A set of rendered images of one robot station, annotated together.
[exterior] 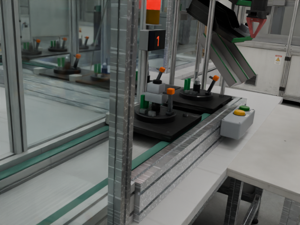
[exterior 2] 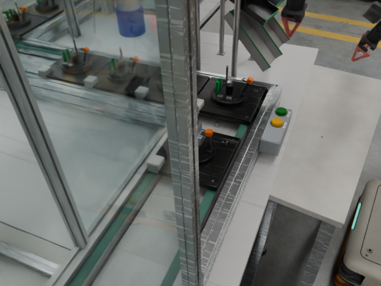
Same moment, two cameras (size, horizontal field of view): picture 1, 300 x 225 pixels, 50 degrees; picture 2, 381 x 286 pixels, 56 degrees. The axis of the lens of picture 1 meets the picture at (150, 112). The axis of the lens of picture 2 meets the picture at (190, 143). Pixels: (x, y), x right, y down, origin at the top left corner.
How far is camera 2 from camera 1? 0.50 m
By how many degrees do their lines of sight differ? 24
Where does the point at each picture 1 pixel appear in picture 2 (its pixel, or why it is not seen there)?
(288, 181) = (325, 205)
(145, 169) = (202, 247)
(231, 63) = (262, 36)
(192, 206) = (245, 259)
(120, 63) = (189, 258)
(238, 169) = (279, 196)
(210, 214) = not seen: hidden behind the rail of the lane
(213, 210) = not seen: hidden behind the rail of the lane
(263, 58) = not seen: outside the picture
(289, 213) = (325, 228)
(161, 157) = (213, 223)
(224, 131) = (263, 148)
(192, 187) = (241, 232)
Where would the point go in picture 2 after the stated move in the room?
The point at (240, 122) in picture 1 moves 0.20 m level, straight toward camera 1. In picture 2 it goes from (279, 142) to (279, 186)
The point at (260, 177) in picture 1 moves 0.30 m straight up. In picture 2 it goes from (300, 202) to (319, 131)
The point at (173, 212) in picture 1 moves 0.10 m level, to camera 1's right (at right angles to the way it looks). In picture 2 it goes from (229, 270) to (265, 265)
